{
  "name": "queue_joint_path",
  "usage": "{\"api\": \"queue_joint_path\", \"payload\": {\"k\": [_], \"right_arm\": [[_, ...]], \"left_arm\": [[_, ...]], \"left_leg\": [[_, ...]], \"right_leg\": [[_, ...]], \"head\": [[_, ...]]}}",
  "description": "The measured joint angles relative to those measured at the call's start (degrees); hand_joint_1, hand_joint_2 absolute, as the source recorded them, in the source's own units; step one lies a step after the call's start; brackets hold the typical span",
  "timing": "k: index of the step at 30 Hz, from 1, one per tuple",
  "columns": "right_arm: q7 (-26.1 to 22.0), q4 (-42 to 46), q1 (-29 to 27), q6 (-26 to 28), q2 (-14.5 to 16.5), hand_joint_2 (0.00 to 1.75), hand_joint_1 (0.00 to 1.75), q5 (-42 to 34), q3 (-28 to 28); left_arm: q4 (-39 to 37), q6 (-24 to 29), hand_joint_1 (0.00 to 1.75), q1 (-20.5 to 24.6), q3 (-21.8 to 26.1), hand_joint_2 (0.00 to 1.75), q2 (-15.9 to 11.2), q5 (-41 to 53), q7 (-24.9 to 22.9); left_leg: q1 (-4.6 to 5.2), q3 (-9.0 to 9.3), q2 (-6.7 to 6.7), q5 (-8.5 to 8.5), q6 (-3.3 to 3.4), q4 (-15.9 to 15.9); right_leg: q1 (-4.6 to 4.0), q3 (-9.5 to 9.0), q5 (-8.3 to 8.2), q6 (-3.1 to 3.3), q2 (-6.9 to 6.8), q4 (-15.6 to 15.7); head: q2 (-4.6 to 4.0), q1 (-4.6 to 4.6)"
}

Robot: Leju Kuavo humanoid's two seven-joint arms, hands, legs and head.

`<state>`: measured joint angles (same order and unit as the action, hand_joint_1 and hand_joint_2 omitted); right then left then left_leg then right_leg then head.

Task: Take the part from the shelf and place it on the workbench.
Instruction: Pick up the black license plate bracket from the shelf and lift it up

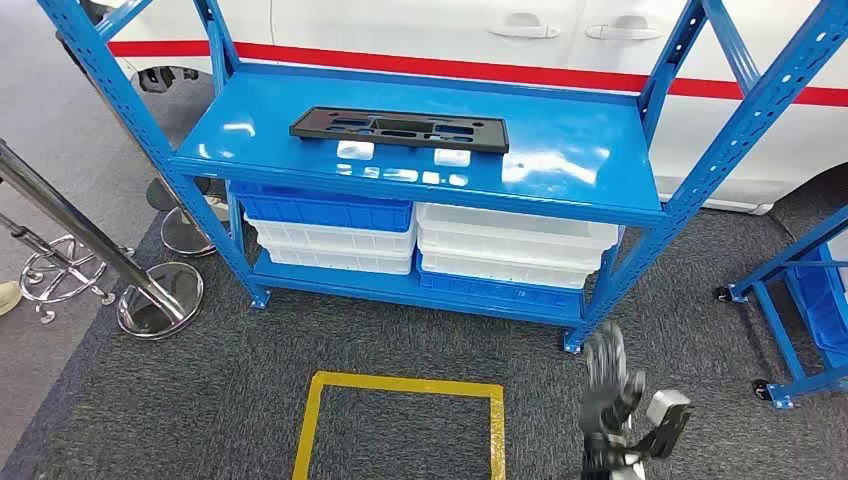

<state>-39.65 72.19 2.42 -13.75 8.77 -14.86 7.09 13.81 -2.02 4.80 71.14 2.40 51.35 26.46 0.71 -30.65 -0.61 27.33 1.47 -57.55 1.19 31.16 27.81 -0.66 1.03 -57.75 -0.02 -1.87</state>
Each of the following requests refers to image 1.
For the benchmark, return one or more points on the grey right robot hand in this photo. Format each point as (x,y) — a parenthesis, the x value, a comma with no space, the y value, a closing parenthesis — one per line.
(606,391)

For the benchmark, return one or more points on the black plastic plate frame part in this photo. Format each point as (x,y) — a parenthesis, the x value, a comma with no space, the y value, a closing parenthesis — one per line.
(397,129)

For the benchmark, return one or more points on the blue metal shelf rack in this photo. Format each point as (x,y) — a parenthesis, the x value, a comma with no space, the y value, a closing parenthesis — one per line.
(776,331)
(563,152)

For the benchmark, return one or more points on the red barrier belt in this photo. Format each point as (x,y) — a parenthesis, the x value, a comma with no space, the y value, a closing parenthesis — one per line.
(397,63)

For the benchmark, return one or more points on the white car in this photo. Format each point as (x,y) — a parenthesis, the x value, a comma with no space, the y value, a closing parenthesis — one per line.
(397,26)

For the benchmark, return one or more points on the dark round stanchion base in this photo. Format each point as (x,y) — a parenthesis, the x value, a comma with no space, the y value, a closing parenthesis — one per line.
(162,195)

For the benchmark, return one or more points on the chrome star chair base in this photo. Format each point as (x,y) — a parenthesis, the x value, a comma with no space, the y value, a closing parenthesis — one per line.
(63,265)

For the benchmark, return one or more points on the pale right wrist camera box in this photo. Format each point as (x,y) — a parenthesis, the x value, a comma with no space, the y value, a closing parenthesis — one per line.
(666,407)

